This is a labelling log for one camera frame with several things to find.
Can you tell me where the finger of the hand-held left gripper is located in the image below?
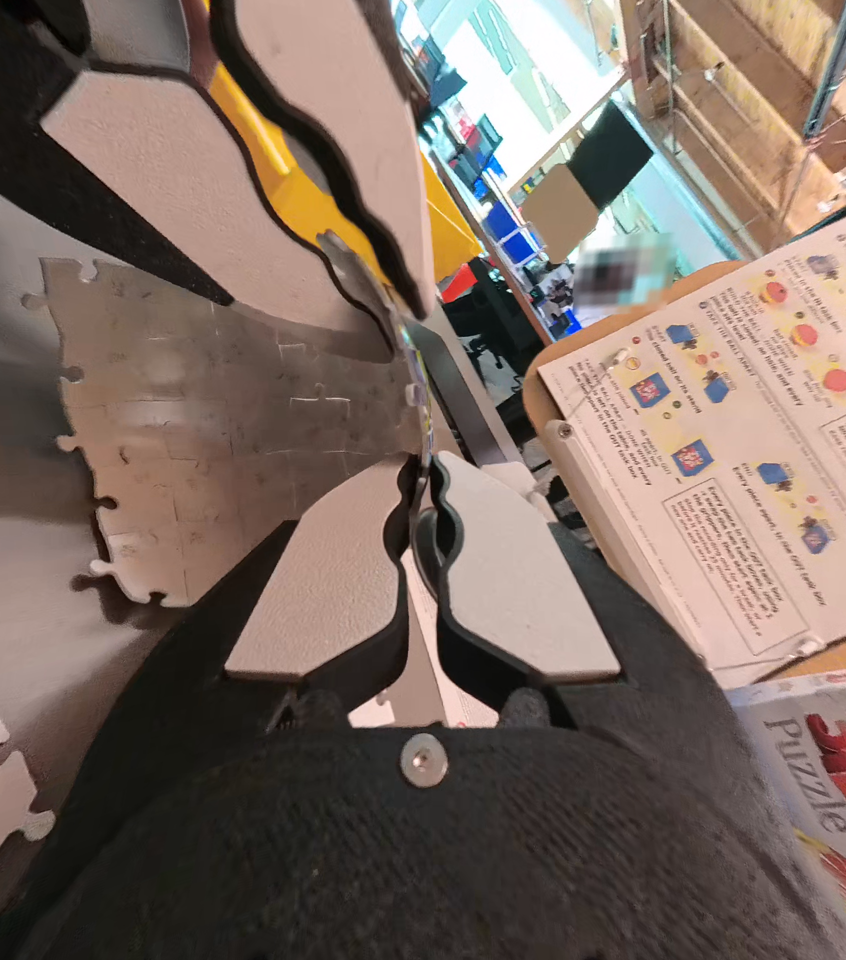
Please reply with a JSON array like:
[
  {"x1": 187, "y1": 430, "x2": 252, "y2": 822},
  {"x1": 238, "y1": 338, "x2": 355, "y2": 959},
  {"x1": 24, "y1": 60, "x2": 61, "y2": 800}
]
[
  {"x1": 207, "y1": 0, "x2": 437, "y2": 321},
  {"x1": 39, "y1": 66, "x2": 398, "y2": 365}
]

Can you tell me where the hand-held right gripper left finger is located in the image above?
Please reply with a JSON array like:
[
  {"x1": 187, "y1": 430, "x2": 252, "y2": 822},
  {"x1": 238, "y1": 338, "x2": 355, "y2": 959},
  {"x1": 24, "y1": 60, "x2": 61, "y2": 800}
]
[{"x1": 222, "y1": 456, "x2": 426, "y2": 685}]

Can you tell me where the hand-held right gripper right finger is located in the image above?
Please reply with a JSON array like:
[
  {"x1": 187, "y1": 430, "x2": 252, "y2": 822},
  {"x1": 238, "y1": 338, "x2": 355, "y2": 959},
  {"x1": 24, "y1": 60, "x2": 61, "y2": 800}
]
[{"x1": 427, "y1": 451, "x2": 624, "y2": 689}]

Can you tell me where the partly built puzzle ball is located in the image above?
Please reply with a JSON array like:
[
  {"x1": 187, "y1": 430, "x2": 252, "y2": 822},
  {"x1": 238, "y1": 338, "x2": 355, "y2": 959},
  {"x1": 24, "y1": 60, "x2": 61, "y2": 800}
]
[{"x1": 20, "y1": 231, "x2": 441, "y2": 610}]

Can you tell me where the blue puzzle box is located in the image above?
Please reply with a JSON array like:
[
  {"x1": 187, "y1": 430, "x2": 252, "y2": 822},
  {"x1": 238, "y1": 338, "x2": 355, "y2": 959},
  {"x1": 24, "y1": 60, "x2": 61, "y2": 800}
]
[{"x1": 725, "y1": 666, "x2": 846, "y2": 960}]

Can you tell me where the yellow plastic bin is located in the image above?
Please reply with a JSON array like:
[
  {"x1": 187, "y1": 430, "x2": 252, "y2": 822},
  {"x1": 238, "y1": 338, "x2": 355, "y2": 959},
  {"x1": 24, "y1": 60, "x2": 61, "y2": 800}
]
[{"x1": 209, "y1": 63, "x2": 486, "y2": 292}]

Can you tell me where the dark adjacent table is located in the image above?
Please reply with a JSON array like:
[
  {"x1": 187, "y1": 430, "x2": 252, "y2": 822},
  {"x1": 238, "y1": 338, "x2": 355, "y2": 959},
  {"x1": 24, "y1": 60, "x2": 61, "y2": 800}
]
[{"x1": 404, "y1": 311, "x2": 529, "y2": 470}]

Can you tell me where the wooden board with instruction sheet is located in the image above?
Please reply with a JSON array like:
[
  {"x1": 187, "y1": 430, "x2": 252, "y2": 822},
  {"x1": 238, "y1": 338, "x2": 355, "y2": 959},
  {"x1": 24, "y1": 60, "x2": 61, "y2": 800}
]
[{"x1": 522, "y1": 191, "x2": 846, "y2": 690}]

